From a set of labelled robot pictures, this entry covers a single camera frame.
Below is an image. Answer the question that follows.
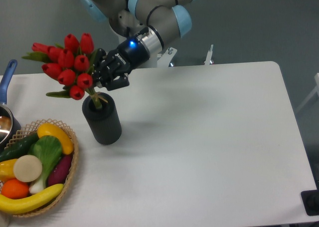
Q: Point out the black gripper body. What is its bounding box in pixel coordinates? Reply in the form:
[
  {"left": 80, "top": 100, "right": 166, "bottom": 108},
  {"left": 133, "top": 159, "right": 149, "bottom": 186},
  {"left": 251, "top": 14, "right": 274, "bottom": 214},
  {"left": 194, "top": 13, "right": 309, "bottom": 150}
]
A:
[{"left": 103, "top": 37, "right": 150, "bottom": 81}]

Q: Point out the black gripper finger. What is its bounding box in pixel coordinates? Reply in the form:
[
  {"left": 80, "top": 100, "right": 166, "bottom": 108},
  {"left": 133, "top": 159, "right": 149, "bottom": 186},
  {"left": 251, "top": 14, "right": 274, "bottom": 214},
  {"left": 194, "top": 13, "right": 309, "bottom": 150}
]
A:
[
  {"left": 96, "top": 73, "right": 130, "bottom": 91},
  {"left": 92, "top": 48, "right": 107, "bottom": 84}
]

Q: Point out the red tulip bouquet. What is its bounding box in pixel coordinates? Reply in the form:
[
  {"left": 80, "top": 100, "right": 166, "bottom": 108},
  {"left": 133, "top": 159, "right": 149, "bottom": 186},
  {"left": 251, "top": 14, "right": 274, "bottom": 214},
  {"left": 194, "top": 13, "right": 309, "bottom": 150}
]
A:
[{"left": 22, "top": 32, "right": 108, "bottom": 110}]

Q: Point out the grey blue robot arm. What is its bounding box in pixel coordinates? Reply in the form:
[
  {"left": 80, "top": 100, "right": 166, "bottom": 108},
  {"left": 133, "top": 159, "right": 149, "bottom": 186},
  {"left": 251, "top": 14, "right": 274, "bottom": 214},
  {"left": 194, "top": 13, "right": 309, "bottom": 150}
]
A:
[{"left": 80, "top": 0, "right": 195, "bottom": 91}]

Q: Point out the dark grey ribbed vase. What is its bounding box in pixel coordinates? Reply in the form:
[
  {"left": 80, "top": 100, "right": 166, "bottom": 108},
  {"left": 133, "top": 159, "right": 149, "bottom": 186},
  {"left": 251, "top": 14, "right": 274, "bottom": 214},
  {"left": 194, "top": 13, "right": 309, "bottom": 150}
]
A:
[{"left": 82, "top": 93, "right": 122, "bottom": 145}]

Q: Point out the yellow squash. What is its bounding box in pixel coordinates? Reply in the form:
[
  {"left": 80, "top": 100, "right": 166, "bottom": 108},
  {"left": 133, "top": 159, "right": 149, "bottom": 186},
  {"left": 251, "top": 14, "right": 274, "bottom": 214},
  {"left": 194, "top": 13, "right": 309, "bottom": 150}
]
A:
[{"left": 37, "top": 123, "right": 74, "bottom": 155}]

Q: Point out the woven wicker basket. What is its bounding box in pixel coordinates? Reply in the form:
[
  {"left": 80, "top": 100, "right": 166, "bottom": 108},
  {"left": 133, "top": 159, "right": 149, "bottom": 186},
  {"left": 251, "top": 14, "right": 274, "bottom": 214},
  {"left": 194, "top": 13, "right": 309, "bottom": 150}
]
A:
[{"left": 0, "top": 119, "right": 79, "bottom": 218}]

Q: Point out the green bok choy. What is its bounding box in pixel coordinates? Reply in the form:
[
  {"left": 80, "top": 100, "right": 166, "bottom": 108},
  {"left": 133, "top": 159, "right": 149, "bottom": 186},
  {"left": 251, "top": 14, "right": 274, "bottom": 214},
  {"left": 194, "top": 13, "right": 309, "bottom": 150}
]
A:
[{"left": 28, "top": 135, "right": 62, "bottom": 195}]

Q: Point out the dark green cucumber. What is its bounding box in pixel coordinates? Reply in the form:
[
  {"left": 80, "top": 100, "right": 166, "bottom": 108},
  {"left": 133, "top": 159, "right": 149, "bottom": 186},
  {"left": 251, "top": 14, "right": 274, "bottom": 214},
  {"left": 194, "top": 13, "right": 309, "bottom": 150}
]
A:
[{"left": 0, "top": 133, "right": 39, "bottom": 162}]

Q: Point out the purple sweet potato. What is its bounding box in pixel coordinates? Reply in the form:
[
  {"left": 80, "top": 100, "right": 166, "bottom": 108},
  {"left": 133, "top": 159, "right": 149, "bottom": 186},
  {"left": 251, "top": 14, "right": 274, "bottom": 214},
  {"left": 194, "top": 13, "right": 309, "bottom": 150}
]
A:
[{"left": 47, "top": 155, "right": 73, "bottom": 186}]

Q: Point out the beige round slice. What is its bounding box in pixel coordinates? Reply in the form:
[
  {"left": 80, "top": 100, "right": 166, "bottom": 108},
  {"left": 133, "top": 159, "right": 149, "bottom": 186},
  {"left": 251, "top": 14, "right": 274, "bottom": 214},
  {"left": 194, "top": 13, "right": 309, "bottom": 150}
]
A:
[{"left": 13, "top": 155, "right": 42, "bottom": 183}]

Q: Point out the yellow bell pepper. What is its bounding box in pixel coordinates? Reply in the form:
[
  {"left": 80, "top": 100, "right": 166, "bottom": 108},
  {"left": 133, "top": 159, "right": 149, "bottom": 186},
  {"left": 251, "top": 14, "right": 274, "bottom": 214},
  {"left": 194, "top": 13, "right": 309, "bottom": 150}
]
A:
[{"left": 0, "top": 159, "right": 17, "bottom": 183}]

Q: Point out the orange fruit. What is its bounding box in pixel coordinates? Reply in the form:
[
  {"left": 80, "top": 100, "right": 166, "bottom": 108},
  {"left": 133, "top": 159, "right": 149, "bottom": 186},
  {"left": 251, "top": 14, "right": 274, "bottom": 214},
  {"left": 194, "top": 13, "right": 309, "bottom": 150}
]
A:
[{"left": 1, "top": 179, "right": 29, "bottom": 199}]

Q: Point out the yellow banana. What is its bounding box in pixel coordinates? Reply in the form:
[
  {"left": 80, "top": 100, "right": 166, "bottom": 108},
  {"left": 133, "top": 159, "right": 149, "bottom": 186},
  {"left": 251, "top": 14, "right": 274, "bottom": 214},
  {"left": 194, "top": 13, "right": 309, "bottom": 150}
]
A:
[{"left": 0, "top": 184, "right": 64, "bottom": 215}]

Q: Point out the black device at edge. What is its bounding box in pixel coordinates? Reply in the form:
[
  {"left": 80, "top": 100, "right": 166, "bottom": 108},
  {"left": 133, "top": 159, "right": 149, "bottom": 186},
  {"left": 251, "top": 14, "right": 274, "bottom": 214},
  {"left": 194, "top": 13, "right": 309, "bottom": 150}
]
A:
[{"left": 301, "top": 190, "right": 319, "bottom": 216}]

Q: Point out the blue handled saucepan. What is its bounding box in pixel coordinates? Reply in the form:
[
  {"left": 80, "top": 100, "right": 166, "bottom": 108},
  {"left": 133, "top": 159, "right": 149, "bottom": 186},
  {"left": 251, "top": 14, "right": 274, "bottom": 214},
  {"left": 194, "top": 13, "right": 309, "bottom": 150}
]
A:
[{"left": 0, "top": 59, "right": 21, "bottom": 152}]

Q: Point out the white frame at right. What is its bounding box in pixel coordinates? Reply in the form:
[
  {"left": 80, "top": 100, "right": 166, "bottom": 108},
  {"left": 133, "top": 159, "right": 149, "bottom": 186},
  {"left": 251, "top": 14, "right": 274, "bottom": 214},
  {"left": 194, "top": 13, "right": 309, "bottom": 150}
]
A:
[{"left": 296, "top": 73, "right": 319, "bottom": 115}]

